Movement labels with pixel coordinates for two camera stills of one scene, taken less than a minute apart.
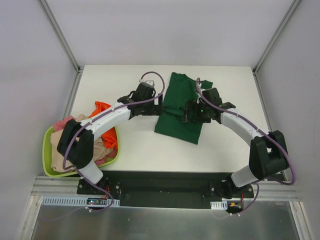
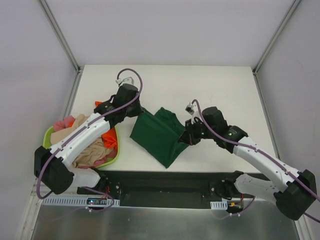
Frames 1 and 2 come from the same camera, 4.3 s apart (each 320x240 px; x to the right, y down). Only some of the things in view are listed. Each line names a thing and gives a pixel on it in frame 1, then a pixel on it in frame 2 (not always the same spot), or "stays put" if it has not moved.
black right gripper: (187, 111) to (190, 135)
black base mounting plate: (164, 189) stays put
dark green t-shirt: (180, 88) to (159, 134)
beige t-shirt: (101, 150) stays put
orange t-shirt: (110, 137) stays put
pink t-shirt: (60, 124) stays put
